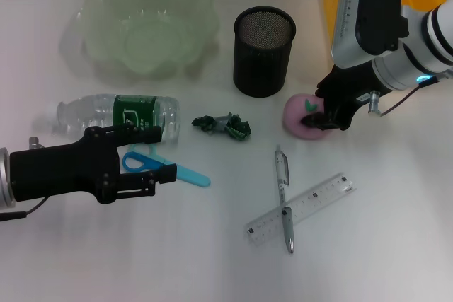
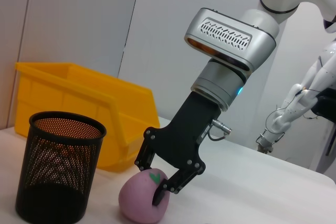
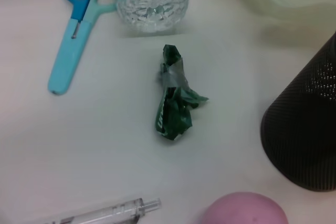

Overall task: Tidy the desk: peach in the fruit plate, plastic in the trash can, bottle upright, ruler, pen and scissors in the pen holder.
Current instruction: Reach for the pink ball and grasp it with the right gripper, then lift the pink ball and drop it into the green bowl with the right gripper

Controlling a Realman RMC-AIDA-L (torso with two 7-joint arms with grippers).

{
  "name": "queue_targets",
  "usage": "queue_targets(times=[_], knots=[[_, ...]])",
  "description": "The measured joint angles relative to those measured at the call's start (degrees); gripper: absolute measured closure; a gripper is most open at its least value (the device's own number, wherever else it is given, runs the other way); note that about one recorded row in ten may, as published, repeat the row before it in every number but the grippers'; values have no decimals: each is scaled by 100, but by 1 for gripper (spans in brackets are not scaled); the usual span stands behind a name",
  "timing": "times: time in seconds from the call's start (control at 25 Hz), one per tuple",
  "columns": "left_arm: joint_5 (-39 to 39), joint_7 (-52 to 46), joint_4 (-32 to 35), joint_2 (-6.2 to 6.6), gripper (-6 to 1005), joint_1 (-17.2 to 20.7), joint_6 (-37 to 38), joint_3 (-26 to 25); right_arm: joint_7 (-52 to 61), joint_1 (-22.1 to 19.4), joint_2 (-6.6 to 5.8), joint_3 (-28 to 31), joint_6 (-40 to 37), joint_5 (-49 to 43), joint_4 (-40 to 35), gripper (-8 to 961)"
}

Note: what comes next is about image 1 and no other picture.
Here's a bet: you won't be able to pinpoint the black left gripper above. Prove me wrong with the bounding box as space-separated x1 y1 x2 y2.
9 124 177 206

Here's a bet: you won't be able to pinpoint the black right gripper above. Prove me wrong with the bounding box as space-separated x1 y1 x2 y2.
301 63 385 132

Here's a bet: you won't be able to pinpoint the pink toy peach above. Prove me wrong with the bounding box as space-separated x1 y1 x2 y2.
282 93 336 140

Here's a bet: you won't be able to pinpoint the clear water bottle green label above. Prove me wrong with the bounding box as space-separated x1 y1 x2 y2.
45 93 181 146

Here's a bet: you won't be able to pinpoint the green plastic wrapper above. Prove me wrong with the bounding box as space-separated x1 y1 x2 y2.
191 111 253 141

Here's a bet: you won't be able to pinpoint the blue scissors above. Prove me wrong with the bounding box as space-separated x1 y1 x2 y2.
122 142 212 189

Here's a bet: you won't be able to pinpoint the black mesh pen holder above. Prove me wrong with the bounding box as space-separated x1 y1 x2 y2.
232 6 297 98

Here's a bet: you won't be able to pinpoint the grey ballpoint pen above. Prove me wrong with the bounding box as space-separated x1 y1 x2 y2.
275 144 295 255

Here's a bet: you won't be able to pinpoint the clear plastic ruler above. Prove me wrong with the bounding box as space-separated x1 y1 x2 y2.
244 171 357 248

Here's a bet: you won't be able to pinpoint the green glass fruit plate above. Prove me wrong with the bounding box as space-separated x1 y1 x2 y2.
76 0 219 76

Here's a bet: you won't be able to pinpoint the yellow plastic bin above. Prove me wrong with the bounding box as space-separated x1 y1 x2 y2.
322 0 447 55

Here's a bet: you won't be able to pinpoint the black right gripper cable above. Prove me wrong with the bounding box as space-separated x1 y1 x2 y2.
367 74 440 117

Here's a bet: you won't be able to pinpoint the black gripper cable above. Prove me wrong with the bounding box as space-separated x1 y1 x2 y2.
0 196 49 222
367 74 440 117

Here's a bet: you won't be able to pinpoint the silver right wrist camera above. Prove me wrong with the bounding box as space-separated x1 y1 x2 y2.
331 0 411 69

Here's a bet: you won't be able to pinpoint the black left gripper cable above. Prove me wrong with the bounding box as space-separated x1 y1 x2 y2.
0 196 49 222

